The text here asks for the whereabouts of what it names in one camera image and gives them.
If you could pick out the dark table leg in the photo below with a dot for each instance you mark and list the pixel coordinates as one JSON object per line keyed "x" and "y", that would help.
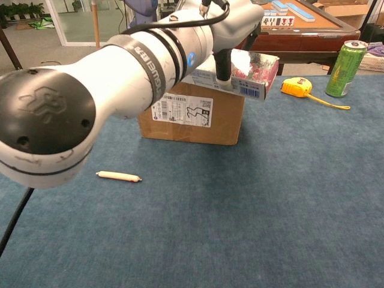
{"x": 12, "y": 57}

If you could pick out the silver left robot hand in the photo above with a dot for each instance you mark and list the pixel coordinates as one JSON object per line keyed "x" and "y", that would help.
{"x": 240, "y": 24}

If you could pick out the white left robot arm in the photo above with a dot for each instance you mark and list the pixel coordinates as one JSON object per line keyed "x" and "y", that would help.
{"x": 105, "y": 84}

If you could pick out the long blue mahjong tile row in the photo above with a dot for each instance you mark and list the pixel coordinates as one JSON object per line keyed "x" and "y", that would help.
{"x": 301, "y": 12}

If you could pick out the white floral toothpaste box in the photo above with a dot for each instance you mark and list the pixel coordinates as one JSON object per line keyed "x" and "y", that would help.
{"x": 255, "y": 72}

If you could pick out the green potted plants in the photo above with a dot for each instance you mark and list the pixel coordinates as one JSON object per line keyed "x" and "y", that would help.
{"x": 21, "y": 10}

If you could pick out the blue grey machine base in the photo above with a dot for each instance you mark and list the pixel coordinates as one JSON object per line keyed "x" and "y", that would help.
{"x": 144, "y": 12}

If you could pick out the blue carpet table cover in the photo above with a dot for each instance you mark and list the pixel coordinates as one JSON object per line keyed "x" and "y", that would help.
{"x": 270, "y": 210}

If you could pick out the light wooden pole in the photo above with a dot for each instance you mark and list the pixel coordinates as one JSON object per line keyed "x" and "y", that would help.
{"x": 96, "y": 27}

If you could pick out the short blue mahjong tile stack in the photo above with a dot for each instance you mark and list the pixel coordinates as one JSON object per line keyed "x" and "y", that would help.
{"x": 280, "y": 6}

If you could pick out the white mahjong tile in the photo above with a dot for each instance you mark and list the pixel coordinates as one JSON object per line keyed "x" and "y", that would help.
{"x": 273, "y": 21}
{"x": 285, "y": 21}
{"x": 279, "y": 21}
{"x": 291, "y": 21}
{"x": 267, "y": 21}

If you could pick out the green object on floor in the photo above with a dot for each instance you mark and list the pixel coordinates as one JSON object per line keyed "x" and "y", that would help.
{"x": 43, "y": 24}

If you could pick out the purple cloth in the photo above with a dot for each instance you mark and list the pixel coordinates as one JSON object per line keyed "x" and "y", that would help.
{"x": 376, "y": 49}

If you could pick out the wrapped sausage stick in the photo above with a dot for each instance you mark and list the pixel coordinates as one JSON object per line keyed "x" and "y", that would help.
{"x": 120, "y": 176}

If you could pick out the yellow tape measure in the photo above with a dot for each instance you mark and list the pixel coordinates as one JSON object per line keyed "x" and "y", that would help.
{"x": 295, "y": 87}

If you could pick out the white plastic basket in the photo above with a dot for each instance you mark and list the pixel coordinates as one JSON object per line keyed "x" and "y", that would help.
{"x": 373, "y": 63}

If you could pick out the green drink can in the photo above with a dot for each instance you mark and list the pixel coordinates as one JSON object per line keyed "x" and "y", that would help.
{"x": 345, "y": 69}

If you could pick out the open brown cardboard box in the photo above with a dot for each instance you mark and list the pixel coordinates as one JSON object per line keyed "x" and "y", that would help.
{"x": 222, "y": 120}

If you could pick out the brown mahjong table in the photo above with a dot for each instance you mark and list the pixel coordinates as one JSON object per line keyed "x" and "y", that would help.
{"x": 300, "y": 45}

